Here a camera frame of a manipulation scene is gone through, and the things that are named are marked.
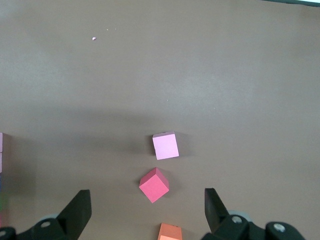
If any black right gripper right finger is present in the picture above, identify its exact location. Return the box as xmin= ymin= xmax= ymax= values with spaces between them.
xmin=201 ymin=187 xmax=307 ymax=240

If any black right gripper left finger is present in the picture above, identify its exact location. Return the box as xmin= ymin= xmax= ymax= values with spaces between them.
xmin=0 ymin=189 xmax=92 ymax=240

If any orange foam block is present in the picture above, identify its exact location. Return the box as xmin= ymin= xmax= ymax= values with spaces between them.
xmin=157 ymin=222 xmax=183 ymax=240

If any red foam block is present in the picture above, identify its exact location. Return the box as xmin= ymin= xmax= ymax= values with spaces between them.
xmin=138 ymin=166 xmax=170 ymax=204

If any brown paper table cover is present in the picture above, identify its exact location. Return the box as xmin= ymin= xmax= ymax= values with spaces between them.
xmin=0 ymin=0 xmax=320 ymax=240

